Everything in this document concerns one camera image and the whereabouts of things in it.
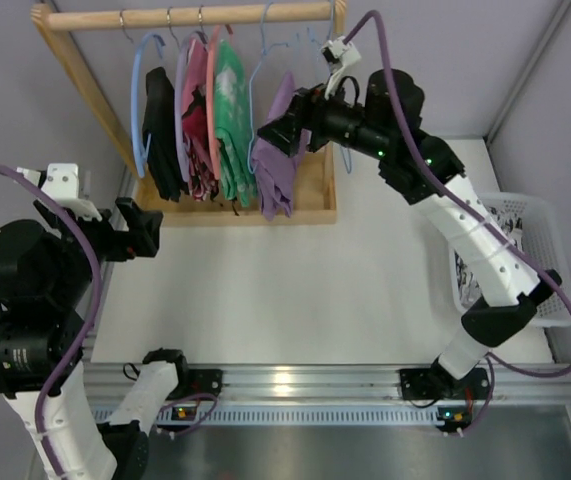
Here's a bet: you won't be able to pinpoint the purple trousers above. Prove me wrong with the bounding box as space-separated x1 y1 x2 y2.
251 71 309 221

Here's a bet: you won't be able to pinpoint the blue wire hanger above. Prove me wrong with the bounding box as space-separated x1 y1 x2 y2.
246 1 291 175
289 0 354 174

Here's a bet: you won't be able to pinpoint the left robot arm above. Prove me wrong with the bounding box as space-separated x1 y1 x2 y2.
0 197 222 479

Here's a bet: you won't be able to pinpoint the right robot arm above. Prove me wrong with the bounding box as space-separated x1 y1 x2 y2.
258 70 553 405

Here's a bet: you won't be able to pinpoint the thick light blue hanger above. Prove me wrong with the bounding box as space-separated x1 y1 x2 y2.
130 32 165 179

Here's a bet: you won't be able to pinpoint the salmon pink hanger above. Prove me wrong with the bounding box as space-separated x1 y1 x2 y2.
205 24 233 180

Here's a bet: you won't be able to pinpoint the lilac plastic hanger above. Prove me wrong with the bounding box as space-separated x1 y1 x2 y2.
174 31 208 183

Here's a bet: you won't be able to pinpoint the green patterned garment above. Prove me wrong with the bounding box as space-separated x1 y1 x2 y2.
213 40 257 208

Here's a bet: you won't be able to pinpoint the wooden clothes rack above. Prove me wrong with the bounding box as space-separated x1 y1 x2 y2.
30 1 346 227

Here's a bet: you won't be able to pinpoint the pink red garment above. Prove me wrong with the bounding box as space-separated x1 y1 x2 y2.
179 37 222 202

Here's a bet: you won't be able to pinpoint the black garment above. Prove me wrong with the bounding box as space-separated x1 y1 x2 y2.
141 67 188 202

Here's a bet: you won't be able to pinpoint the black white printed cloth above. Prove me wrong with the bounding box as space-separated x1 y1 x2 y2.
454 206 523 309

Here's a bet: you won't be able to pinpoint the white plastic basket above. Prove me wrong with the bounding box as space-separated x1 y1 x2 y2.
449 192 571 313

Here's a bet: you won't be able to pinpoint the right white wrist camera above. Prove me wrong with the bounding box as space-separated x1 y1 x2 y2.
321 36 361 99

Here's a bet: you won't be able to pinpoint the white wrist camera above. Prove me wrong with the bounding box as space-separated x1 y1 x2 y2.
321 36 361 99
16 163 102 221

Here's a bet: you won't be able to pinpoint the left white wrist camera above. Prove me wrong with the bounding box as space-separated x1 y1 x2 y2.
16 163 102 221

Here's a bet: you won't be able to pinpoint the aluminium mounting rail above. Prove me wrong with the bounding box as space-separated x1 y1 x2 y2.
82 362 571 429

